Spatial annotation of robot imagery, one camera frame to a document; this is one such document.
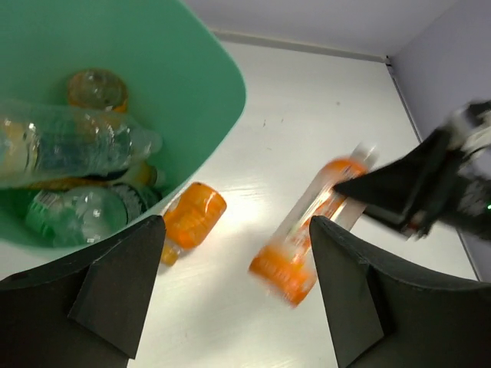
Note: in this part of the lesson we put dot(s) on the clear bottle blue white cap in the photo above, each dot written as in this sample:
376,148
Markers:
44,142

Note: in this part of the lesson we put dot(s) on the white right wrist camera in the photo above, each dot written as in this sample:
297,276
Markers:
470,127

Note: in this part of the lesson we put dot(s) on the clear bottle black cap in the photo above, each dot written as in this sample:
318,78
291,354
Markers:
130,203

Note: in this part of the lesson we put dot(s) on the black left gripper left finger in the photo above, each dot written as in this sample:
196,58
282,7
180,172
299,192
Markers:
86,309

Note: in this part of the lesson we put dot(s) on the clear bottle orange flower label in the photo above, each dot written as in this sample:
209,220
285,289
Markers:
285,263

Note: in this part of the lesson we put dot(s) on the small orange juice bottle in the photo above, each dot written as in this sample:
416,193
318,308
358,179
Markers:
99,89

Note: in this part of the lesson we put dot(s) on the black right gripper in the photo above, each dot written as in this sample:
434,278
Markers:
433,183

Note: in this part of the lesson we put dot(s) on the green plastic bin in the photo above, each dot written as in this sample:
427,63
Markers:
181,82

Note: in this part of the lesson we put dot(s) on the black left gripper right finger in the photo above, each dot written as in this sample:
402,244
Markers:
385,311

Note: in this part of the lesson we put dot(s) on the green Sprite plastic bottle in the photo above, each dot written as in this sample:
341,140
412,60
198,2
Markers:
53,215

